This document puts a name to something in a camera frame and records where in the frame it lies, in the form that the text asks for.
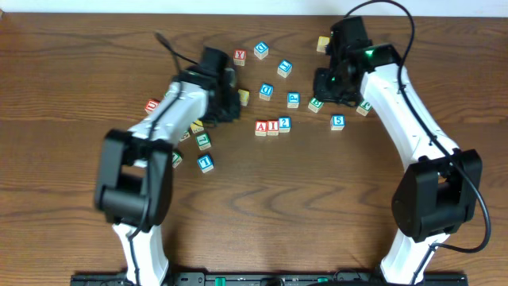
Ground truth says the green j block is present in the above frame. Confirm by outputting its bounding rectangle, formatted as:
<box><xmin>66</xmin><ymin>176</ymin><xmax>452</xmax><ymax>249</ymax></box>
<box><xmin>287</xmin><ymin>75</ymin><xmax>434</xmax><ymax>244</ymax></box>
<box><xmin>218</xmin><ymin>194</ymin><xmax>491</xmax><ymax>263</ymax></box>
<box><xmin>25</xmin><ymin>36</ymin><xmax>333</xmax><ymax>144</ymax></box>
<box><xmin>356</xmin><ymin>100</ymin><xmax>372</xmax><ymax>117</ymax></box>
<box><xmin>179</xmin><ymin>130</ymin><xmax>191</xmax><ymax>141</ymax></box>

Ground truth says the yellow K block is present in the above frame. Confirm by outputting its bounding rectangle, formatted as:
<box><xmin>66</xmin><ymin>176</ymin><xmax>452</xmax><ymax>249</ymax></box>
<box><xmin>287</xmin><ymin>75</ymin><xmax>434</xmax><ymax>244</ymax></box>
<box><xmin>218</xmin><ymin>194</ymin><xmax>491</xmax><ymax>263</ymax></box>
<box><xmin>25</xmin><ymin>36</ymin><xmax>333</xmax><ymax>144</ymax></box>
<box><xmin>190</xmin><ymin>120</ymin><xmax>205</xmax><ymax>134</ymax></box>

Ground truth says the blue J block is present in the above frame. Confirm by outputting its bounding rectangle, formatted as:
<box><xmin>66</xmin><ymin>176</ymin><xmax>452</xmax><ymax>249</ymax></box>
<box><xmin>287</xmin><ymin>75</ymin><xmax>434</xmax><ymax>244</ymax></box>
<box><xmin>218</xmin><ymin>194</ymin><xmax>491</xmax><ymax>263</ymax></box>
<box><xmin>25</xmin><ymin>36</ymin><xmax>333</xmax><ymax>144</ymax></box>
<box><xmin>277</xmin><ymin>60</ymin><xmax>293</xmax><ymax>78</ymax></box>

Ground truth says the yellow S block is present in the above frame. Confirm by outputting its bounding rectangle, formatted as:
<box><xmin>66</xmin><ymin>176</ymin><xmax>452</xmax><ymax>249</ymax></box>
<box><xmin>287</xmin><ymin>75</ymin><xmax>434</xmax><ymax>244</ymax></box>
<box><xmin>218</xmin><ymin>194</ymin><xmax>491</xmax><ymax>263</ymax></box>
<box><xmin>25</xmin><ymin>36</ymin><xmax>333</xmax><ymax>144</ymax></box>
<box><xmin>238</xmin><ymin>89</ymin><xmax>250</xmax><ymax>106</ymax></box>

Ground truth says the red I block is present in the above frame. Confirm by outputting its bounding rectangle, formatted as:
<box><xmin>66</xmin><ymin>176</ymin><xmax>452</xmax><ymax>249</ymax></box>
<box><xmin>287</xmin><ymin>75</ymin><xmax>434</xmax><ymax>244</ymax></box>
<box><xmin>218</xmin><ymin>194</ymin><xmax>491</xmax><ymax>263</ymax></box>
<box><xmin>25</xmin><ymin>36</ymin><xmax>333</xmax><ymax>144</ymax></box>
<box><xmin>267</xmin><ymin>120</ymin><xmax>279</xmax><ymax>136</ymax></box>

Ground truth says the red U block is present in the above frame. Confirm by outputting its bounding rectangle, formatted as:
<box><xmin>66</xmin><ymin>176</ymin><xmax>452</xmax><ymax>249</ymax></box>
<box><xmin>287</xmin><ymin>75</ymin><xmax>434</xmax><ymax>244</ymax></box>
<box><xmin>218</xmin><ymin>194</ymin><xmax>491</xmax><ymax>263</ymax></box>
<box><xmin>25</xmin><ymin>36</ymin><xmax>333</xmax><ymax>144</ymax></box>
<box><xmin>144</xmin><ymin>99</ymin><xmax>160</xmax><ymax>114</ymax></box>

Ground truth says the red Y block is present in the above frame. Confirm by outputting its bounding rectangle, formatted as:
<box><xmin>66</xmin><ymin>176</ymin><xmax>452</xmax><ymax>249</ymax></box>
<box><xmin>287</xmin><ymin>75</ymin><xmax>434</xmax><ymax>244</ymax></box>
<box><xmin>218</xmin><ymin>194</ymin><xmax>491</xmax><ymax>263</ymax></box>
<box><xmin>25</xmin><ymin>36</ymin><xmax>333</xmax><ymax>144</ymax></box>
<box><xmin>233</xmin><ymin>49</ymin><xmax>247</xmax><ymax>66</ymax></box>

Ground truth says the blue T block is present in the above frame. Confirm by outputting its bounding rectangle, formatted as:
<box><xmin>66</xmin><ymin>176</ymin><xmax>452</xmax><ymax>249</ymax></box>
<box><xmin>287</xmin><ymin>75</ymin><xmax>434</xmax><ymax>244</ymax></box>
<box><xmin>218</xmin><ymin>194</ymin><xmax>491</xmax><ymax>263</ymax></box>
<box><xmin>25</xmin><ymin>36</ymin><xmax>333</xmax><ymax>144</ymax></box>
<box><xmin>197</xmin><ymin>154</ymin><xmax>214</xmax><ymax>173</ymax></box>

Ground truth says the red A block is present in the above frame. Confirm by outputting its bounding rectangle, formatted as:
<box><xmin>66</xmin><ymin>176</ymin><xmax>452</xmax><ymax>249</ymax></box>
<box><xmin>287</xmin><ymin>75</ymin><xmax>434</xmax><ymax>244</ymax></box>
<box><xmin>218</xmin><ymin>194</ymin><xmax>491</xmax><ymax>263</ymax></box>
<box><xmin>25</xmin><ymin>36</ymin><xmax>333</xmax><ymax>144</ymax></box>
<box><xmin>255</xmin><ymin>121</ymin><xmax>267</xmax><ymax>137</ymax></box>

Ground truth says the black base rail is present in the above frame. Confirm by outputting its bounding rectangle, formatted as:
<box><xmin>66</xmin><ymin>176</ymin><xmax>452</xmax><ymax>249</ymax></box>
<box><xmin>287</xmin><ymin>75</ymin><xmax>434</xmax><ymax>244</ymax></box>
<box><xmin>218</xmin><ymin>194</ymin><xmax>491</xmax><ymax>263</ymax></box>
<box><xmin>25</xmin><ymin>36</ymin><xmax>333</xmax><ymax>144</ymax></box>
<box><xmin>70</xmin><ymin>270</ymin><xmax>468</xmax><ymax>286</ymax></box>

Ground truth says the green L block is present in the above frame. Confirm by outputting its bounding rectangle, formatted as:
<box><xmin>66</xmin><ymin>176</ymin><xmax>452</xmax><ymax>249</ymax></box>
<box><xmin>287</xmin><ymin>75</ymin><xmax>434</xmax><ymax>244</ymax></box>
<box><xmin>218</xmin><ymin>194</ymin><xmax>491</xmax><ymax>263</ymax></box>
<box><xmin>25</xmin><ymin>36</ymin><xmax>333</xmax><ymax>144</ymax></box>
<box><xmin>195</xmin><ymin>133</ymin><xmax>211</xmax><ymax>150</ymax></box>

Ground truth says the blue P block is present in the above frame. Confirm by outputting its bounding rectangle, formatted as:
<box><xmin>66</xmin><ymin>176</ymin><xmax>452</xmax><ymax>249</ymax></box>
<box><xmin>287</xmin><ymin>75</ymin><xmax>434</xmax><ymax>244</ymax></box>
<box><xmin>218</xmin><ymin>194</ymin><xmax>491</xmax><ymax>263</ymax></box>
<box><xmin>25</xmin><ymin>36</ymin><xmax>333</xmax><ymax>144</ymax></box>
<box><xmin>287</xmin><ymin>92</ymin><xmax>300</xmax><ymax>109</ymax></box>

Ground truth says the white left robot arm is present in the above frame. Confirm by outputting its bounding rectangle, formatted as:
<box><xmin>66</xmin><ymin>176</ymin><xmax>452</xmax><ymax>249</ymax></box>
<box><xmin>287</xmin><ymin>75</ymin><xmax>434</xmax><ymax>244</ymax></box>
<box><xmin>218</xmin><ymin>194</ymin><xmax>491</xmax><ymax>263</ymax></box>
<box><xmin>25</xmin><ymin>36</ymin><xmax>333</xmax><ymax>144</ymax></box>
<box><xmin>94</xmin><ymin>47</ymin><xmax>241</xmax><ymax>285</ymax></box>

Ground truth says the yellow block far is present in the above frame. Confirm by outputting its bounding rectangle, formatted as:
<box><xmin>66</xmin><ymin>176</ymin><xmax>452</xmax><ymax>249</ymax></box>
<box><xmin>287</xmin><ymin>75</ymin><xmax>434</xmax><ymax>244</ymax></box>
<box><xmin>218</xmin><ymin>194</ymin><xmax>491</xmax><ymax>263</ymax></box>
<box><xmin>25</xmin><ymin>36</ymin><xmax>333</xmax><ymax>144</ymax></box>
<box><xmin>316</xmin><ymin>36</ymin><xmax>330</xmax><ymax>53</ymax></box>

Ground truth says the green J block right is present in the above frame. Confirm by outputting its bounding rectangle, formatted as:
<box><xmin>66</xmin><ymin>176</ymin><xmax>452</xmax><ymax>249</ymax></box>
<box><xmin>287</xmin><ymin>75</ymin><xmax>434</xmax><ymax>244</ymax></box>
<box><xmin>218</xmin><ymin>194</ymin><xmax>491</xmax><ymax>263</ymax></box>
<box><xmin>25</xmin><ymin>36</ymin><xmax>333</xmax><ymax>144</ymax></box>
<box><xmin>356</xmin><ymin>100</ymin><xmax>372</xmax><ymax>117</ymax></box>

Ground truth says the green 4 block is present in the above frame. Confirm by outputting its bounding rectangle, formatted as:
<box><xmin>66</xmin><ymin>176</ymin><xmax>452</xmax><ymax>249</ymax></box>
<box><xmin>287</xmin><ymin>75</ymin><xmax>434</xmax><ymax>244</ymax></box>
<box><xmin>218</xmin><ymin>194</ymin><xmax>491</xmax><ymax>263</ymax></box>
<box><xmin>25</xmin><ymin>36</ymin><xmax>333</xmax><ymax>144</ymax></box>
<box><xmin>172</xmin><ymin>151</ymin><xmax>183</xmax><ymax>168</ymax></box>

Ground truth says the blue 5 block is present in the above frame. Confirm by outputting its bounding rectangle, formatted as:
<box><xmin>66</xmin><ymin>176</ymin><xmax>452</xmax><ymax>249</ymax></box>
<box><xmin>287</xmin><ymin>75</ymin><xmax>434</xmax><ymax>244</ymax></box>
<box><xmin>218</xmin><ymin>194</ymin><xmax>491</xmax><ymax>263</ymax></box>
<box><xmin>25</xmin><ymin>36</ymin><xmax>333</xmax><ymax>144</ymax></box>
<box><xmin>330</xmin><ymin>114</ymin><xmax>345</xmax><ymax>131</ymax></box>

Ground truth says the green B block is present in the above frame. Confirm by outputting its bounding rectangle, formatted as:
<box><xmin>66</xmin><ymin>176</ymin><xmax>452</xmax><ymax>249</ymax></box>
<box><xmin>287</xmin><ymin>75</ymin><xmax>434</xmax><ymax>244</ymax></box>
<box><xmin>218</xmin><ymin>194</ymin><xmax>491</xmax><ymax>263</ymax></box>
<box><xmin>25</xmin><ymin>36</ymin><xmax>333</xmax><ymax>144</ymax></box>
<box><xmin>308</xmin><ymin>98</ymin><xmax>324</xmax><ymax>113</ymax></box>

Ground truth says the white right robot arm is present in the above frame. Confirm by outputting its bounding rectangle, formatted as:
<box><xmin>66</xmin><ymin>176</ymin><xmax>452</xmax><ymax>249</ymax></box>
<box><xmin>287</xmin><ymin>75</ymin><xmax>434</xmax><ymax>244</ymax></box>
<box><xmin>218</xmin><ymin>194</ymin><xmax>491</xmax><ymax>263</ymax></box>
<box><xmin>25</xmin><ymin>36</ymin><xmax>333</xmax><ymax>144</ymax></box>
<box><xmin>314</xmin><ymin>17</ymin><xmax>485</xmax><ymax>285</ymax></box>

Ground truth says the blue 2 block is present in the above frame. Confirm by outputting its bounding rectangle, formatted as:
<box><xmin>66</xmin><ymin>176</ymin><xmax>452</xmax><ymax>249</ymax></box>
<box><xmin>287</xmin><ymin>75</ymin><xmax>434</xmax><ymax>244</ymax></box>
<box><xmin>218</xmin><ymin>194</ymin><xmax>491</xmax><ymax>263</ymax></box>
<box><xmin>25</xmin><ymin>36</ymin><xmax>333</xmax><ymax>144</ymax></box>
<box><xmin>279</xmin><ymin>117</ymin><xmax>291</xmax><ymax>133</ymax></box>

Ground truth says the blue D block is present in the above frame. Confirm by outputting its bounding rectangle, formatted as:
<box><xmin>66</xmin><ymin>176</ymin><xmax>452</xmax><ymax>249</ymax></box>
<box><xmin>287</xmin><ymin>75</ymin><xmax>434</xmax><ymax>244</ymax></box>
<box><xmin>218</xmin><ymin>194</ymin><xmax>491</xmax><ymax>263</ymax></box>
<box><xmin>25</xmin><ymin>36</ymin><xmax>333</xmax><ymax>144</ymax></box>
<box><xmin>260</xmin><ymin>83</ymin><xmax>274</xmax><ymax>101</ymax></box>

